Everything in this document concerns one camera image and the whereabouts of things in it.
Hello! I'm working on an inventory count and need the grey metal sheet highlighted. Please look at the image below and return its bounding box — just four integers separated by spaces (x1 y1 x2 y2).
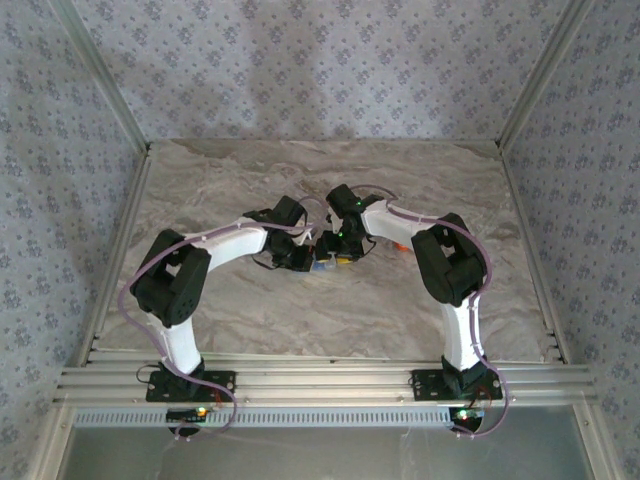
62 427 596 480

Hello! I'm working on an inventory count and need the right circuit board with LED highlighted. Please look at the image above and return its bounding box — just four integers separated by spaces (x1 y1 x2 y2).
448 406 487 425

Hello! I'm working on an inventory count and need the circuit board with led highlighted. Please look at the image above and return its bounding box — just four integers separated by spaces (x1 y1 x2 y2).
165 406 210 422
448 406 487 425

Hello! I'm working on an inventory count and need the left circuit board with LED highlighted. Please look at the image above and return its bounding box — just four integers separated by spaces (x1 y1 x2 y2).
165 406 210 422

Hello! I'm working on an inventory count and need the aluminium mounting rail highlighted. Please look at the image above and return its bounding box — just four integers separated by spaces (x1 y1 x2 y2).
52 362 600 405

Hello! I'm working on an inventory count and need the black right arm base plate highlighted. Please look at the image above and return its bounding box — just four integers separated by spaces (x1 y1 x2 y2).
409 368 504 403

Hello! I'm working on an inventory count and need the grey slotted cable duct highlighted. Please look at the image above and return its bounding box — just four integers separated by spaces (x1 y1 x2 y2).
73 405 454 430

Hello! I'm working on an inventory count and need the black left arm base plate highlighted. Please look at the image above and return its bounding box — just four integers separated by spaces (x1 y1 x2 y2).
144 368 238 404

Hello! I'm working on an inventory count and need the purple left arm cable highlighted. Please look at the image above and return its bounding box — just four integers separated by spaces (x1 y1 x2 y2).
117 193 329 444

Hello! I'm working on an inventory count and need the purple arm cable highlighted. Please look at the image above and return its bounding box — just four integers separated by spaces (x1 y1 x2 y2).
344 182 512 442
117 193 329 444

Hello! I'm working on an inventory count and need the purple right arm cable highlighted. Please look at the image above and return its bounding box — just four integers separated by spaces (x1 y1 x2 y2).
344 182 512 442

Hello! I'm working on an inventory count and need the aluminium corner post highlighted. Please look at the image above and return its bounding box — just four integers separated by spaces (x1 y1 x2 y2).
496 0 597 150
48 0 153 153

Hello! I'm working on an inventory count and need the aluminium frame bar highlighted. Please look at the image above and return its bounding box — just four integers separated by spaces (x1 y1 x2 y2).
572 403 629 480
27 404 76 480

